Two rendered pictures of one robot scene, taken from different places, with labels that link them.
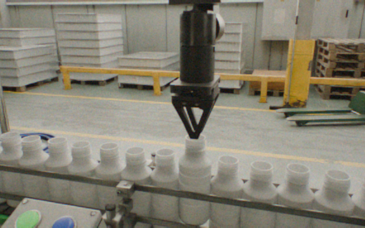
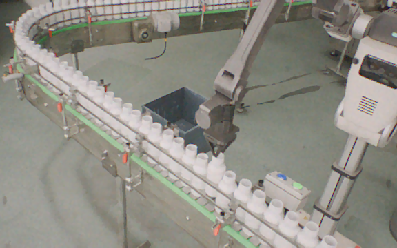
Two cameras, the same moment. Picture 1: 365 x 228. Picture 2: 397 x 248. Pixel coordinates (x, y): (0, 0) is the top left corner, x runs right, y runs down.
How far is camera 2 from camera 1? 150 cm
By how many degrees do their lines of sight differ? 123
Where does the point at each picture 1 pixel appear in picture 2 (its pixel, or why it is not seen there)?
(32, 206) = (297, 191)
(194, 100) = not seen: hidden behind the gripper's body
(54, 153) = (293, 216)
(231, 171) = (203, 156)
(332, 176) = (165, 136)
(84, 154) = (273, 202)
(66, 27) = not seen: outside the picture
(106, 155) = (261, 193)
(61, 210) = (283, 182)
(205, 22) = not seen: hidden behind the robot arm
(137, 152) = (242, 188)
